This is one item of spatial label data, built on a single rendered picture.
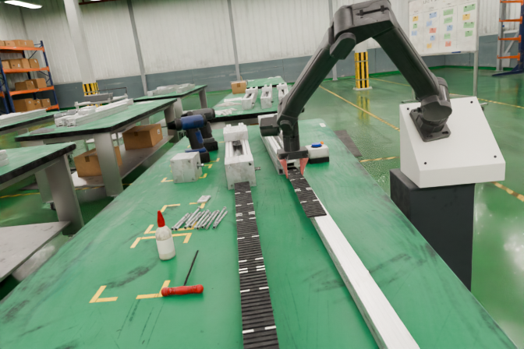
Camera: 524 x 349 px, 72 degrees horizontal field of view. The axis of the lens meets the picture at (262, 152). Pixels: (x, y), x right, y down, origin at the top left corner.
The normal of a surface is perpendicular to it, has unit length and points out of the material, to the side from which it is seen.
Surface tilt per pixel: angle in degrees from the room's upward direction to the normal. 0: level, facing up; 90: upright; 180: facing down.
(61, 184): 90
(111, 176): 90
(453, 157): 46
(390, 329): 0
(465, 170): 90
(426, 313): 0
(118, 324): 0
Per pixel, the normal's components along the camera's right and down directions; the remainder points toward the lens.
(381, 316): -0.11, -0.96
